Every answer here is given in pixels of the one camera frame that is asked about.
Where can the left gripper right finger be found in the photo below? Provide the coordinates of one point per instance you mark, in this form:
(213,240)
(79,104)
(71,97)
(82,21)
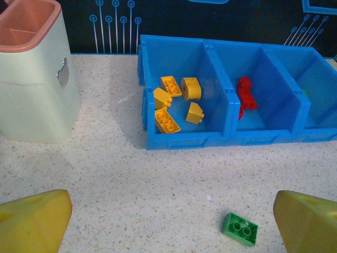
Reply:
(308,224)

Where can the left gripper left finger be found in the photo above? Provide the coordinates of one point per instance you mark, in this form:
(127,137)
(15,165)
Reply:
(31,224)

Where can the blue plastic bin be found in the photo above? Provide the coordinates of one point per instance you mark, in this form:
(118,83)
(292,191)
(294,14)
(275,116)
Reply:
(321,79)
(189,139)
(268,137)

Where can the yellow lego slope brick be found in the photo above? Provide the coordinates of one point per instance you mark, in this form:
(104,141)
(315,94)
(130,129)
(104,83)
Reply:
(194,112)
(161,98)

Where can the green lego brick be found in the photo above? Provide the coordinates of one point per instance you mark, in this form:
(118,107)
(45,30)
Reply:
(240,229)
(305,93)

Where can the cream utensil holder pink rim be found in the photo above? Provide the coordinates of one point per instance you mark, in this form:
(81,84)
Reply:
(34,100)

